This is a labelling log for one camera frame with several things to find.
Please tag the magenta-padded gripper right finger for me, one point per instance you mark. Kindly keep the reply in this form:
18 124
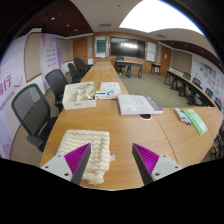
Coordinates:
146 158

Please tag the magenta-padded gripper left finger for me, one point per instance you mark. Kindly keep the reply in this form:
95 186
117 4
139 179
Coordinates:
77 158

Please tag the cream zigzag knitted towel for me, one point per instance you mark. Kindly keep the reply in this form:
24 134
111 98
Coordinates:
96 140

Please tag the small dark round object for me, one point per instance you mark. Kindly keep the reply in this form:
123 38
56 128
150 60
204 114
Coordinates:
145 116

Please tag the white open cardboard box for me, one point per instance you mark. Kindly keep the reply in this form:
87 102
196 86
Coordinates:
78 103

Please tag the white marker bundle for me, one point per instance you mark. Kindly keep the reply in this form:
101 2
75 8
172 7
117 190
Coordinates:
181 116

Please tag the white book stack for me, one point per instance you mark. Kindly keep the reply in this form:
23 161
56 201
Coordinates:
136 104

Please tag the green booklet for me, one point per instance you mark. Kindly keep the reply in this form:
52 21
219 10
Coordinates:
196 121

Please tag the black mesh office chair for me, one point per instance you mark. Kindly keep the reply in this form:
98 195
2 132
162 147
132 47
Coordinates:
56 81
28 111

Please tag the row of black chairs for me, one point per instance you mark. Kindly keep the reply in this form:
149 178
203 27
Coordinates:
218 140

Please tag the white plastic package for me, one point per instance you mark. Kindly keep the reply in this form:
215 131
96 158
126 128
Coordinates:
109 90

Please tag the long curved wooden desk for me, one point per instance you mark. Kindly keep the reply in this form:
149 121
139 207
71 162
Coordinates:
186 81

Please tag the group of black office chairs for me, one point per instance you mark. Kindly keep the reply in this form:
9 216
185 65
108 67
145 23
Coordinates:
78 68

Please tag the small wooden side table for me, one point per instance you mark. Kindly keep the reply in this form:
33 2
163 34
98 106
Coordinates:
156 65

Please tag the dark-legged small desk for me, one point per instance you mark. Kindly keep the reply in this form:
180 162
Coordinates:
129 63

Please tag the plain white whiteboard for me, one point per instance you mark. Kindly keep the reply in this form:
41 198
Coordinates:
151 51

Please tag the whiteboard with green sheet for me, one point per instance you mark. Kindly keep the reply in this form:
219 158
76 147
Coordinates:
101 46

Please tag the large ceiling light panel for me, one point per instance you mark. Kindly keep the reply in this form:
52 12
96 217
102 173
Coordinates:
156 16

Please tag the colourful wall poster display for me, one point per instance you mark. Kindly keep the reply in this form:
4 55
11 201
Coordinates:
210 78

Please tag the purple wall banner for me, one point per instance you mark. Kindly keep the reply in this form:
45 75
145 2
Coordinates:
50 56

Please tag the large black wall screen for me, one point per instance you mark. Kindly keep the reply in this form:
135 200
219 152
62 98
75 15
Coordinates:
127 47

